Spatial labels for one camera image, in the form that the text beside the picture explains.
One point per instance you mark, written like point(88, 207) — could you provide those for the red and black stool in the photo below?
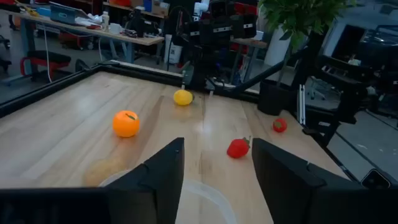
point(46, 59)

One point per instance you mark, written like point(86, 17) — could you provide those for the white bucket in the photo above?
point(174, 52)

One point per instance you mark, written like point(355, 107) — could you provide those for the blue open case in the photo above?
point(62, 15)

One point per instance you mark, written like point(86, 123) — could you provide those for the black plant pot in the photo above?
point(273, 99)

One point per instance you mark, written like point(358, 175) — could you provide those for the small black camera box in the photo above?
point(375, 180)

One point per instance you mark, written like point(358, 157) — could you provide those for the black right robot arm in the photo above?
point(211, 46)

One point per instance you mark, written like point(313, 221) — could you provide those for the brown toy potato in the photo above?
point(101, 171)

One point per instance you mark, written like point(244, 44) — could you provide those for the yellow toy fruit green stem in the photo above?
point(183, 97)

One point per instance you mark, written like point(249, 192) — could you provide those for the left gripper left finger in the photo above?
point(155, 186)

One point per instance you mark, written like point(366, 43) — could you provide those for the silver aluminium bracket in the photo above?
point(301, 104)

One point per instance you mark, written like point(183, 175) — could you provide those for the green leafy plant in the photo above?
point(298, 15)

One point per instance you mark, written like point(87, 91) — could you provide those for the white bottle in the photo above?
point(105, 21)

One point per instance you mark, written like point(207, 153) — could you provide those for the clear plastic tupperware container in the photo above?
point(219, 200)

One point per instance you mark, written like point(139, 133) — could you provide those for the tall white cylinder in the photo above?
point(276, 48)

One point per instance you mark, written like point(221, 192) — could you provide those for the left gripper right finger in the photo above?
point(280, 186)

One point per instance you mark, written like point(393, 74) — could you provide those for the wooden workbench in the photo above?
point(140, 40)

